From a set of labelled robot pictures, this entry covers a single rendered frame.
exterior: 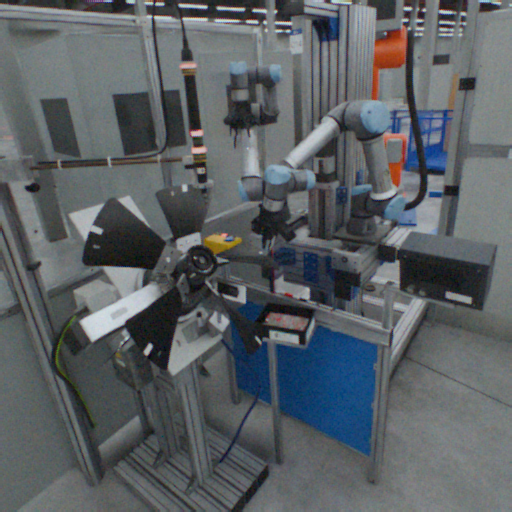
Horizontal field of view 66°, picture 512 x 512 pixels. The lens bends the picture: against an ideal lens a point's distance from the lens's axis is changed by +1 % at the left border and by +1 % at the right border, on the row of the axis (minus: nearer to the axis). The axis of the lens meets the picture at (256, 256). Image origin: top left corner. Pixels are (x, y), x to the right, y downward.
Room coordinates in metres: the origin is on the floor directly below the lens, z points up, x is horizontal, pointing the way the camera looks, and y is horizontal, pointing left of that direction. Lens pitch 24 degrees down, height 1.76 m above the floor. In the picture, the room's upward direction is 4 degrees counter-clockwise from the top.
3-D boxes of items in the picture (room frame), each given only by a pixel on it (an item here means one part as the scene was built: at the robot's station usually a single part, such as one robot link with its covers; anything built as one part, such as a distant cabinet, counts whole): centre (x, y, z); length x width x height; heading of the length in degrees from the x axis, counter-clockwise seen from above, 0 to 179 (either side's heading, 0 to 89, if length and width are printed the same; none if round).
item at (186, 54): (1.29, 0.16, 1.65); 0.04 x 0.04 x 0.46
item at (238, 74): (1.86, 0.02, 1.78); 0.09 x 0.08 x 0.11; 175
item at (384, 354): (1.23, -0.48, 0.39); 0.04 x 0.04 x 0.78; 50
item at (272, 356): (1.36, -0.04, 0.40); 0.03 x 0.03 x 0.80; 65
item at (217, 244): (1.76, 0.16, 1.02); 0.16 x 0.10 x 0.11; 50
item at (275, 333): (1.34, -0.10, 0.85); 0.22 x 0.17 x 0.07; 67
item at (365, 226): (1.80, -0.53, 1.09); 0.15 x 0.15 x 0.10
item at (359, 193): (1.79, -0.54, 1.20); 0.13 x 0.12 x 0.14; 32
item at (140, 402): (1.55, 0.66, 0.42); 0.04 x 0.04 x 0.83; 50
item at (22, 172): (1.34, 0.78, 1.54); 0.10 x 0.07 x 0.09; 85
